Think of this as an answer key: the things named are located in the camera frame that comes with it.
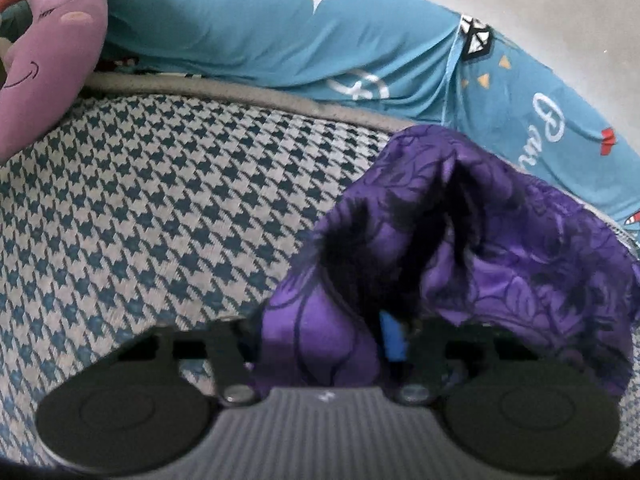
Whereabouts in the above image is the purple moon plush pillow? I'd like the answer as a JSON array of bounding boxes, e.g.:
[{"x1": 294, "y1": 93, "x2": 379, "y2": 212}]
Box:
[{"x1": 0, "y1": 0, "x2": 111, "y2": 161}]

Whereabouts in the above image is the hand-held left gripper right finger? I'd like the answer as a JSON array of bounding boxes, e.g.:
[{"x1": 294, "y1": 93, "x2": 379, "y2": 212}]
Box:
[{"x1": 380, "y1": 312, "x2": 543, "y2": 407}]

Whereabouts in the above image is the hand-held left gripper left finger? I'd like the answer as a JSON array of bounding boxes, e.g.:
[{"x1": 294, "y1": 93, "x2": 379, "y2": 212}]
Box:
[{"x1": 117, "y1": 317, "x2": 253, "y2": 407}]

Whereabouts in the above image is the purple floral shirt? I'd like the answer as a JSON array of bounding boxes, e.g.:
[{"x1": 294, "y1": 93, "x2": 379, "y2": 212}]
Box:
[{"x1": 250, "y1": 127, "x2": 640, "y2": 401}]

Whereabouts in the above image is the houndstooth bed mat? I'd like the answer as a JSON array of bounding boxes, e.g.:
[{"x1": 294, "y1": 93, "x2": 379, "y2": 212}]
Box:
[{"x1": 0, "y1": 72, "x2": 640, "y2": 466}]

